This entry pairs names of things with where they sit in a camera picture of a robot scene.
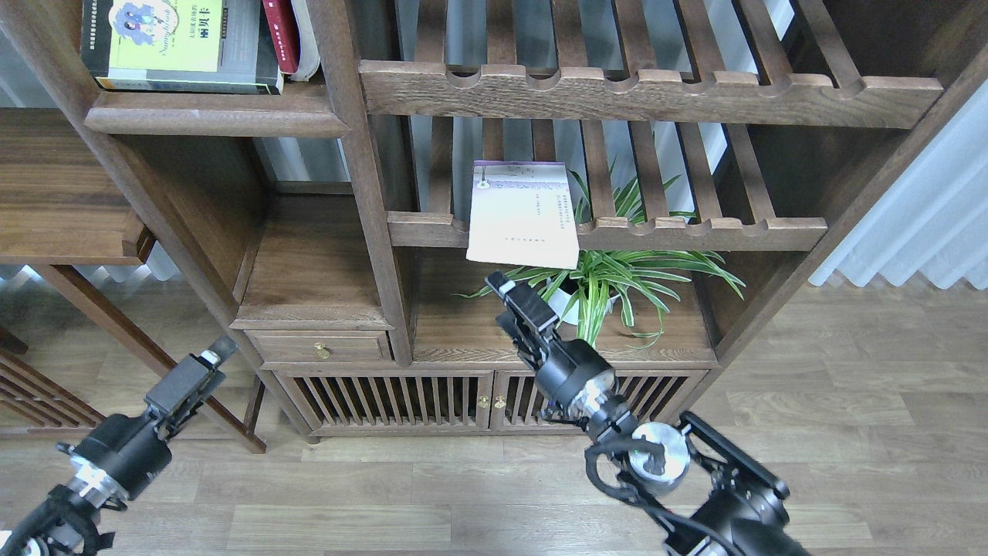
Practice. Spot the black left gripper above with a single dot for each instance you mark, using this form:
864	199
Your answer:
120	458

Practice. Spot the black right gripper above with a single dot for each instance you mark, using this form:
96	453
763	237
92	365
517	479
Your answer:
570	374

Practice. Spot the pale purple book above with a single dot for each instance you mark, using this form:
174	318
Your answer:
522	214

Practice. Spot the red book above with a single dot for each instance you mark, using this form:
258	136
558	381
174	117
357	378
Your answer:
284	31

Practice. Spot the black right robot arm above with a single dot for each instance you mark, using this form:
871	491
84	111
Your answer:
709	496

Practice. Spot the upright books on shelf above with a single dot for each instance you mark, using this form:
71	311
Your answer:
309	59

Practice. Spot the brass cabinet door knobs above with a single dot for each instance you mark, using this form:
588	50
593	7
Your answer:
487	402

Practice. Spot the brass drawer knob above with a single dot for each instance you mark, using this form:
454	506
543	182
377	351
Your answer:
321	352

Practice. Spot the dark wooden bookshelf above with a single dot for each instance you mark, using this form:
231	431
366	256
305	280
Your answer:
328	215

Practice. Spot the wooden side table left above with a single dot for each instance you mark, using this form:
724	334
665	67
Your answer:
92	328

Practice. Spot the white curtain right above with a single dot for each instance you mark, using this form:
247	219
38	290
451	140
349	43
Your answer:
931	223

